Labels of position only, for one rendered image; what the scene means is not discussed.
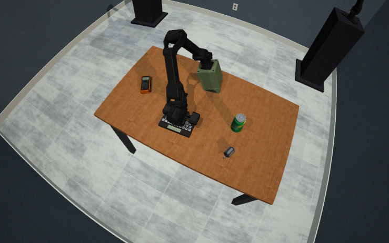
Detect orange digital multimeter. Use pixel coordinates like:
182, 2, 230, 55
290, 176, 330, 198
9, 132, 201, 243
140, 75, 151, 94

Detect green soda can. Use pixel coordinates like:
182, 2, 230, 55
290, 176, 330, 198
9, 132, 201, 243
231, 113, 246, 133

